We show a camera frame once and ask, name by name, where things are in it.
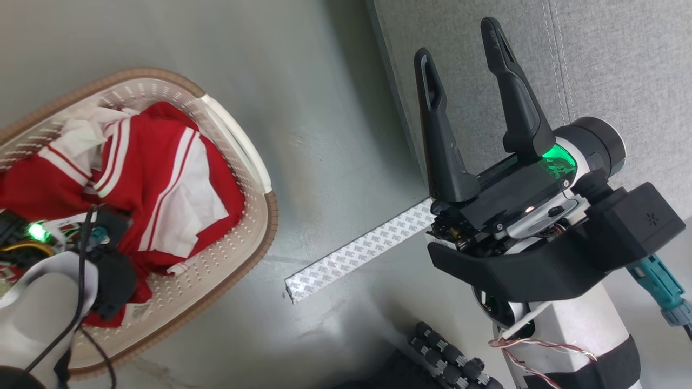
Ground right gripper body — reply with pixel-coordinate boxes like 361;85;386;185
427;116;627;256

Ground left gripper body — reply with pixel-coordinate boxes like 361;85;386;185
0;211;70;271

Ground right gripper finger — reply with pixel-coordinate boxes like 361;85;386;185
481;17;556;162
414;48;481;204

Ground red shorts with white stripes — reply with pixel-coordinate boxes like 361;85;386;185
81;102;247;328

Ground white laundry basket brown rim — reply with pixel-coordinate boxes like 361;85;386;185
0;68;279;381

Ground grey fabric sofa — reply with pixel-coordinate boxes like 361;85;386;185
367;0;692;222

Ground white printed adhesive tape strip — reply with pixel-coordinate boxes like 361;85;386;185
285;197;436;304

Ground thin black left camera cable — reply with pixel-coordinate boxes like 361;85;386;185
24;204;101;373

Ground red white twisted wires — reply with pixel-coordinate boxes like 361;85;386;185
488;336;598;389

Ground teal right cable connector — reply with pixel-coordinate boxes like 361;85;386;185
627;254;692;327

